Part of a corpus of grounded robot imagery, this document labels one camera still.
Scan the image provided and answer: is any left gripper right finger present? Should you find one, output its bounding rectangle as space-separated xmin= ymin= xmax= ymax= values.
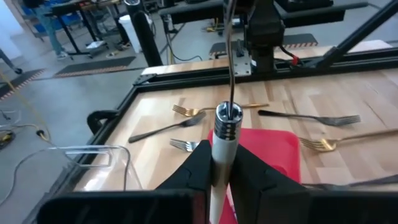
xmin=229 ymin=144 xmax=307 ymax=224

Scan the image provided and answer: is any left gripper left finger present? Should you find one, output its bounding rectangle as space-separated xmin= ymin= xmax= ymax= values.
xmin=155 ymin=139 xmax=214 ymax=192

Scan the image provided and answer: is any white-handled silver fork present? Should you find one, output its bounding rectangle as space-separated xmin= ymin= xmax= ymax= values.
xmin=169 ymin=138 xmax=200 ymax=153
xmin=208 ymin=0 xmax=244 ymax=224

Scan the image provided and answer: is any gold fork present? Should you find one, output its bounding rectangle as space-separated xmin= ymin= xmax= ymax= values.
xmin=172 ymin=103 xmax=271 ymax=118
xmin=298 ymin=128 xmax=398 ymax=153

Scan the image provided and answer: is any red plastic bin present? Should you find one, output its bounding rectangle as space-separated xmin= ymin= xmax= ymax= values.
xmin=206 ymin=127 xmax=302 ymax=224

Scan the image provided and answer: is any clear plastic bin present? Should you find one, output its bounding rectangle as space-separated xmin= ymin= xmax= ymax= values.
xmin=43 ymin=144 xmax=144 ymax=192

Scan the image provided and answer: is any grey metal mounting plate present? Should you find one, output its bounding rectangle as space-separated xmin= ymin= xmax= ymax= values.
xmin=231 ymin=46 xmax=252 ymax=77

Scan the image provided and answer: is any black striped-edge floor mat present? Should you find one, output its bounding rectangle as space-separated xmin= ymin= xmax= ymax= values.
xmin=52 ymin=55 xmax=137 ymax=78
xmin=0 ymin=68 xmax=46 ymax=102

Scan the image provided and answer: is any white waste bin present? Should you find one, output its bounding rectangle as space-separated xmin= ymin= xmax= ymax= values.
xmin=119 ymin=14 xmax=144 ymax=54

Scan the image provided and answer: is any yellow and black tool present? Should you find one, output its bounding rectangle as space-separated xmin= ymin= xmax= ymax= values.
xmin=0 ymin=129 xmax=16 ymax=151

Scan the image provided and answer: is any black standing desk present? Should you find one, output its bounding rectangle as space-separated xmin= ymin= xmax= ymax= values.
xmin=43 ymin=0 xmax=125 ymax=60

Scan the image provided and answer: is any person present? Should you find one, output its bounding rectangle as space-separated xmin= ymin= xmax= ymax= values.
xmin=21 ymin=0 xmax=71 ymax=62

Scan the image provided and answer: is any black frame clamp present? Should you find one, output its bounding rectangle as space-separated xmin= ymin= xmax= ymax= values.
xmin=86 ymin=109 xmax=121 ymax=135

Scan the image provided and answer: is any black post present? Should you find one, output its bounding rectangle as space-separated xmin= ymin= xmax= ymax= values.
xmin=132 ymin=0 xmax=164 ymax=68

